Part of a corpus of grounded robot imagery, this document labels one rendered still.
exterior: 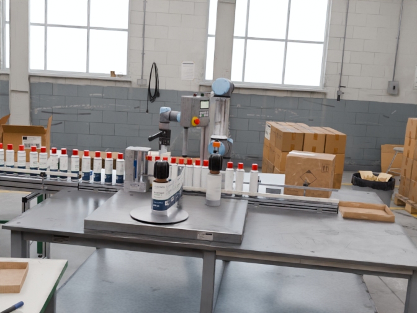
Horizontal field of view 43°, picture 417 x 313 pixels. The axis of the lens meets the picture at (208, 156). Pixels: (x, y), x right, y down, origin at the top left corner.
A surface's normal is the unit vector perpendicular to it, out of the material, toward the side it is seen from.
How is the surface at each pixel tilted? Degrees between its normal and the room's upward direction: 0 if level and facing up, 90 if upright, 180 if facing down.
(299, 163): 90
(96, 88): 90
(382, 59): 90
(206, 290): 90
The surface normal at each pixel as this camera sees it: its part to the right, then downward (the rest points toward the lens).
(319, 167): -0.31, 0.15
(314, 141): 0.09, 0.18
